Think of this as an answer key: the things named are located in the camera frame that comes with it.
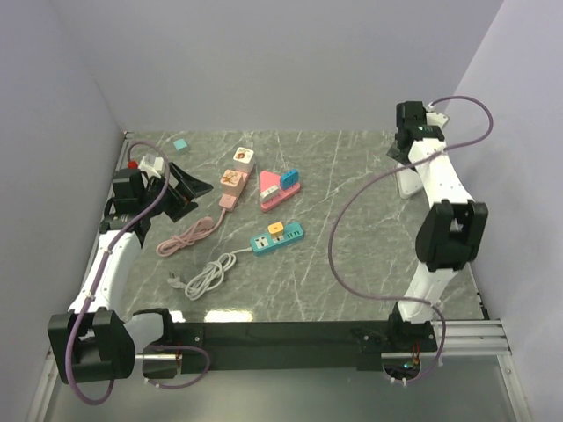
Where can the pink power strip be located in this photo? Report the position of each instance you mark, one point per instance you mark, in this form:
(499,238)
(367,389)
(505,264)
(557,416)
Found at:
(228,202)

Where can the yellow plug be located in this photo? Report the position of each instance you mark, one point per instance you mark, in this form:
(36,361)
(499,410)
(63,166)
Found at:
(276,231)

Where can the teal cube plug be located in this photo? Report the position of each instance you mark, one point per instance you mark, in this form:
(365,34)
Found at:
(181,145)

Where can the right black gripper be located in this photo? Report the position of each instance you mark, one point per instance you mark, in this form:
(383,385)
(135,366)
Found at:
(391,153)

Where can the aluminium rail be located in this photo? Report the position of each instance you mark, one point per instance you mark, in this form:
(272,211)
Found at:
(462,338)

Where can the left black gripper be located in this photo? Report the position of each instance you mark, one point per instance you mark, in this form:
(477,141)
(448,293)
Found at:
(191,185)

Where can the pink triangular socket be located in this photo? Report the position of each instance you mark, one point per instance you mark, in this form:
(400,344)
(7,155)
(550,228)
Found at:
(268,178)

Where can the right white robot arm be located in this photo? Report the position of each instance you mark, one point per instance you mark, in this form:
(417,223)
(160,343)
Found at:
(450,235)

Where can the black base beam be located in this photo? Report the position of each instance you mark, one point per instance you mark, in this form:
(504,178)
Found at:
(194,347)

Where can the blue plug adapter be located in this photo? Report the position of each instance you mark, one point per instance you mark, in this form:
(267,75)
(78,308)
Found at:
(289,179)

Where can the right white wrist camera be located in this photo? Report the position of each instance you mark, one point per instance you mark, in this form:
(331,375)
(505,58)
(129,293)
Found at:
(435,118)

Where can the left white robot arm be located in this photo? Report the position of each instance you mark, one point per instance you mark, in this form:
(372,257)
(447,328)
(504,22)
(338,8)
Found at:
(90,342)

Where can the pink cube adapter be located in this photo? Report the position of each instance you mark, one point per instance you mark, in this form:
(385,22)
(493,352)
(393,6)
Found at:
(233,182)

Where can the white round plug adapter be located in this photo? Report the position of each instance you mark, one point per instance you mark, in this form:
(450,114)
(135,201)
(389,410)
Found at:
(269,193)

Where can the teal power strip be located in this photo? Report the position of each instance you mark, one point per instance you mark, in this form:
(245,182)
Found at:
(263,243)

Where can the white cube adapter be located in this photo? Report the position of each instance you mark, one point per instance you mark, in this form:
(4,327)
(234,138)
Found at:
(244,160)

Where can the white triangular socket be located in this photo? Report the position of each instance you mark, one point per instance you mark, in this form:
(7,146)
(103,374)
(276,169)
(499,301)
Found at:
(408,182)

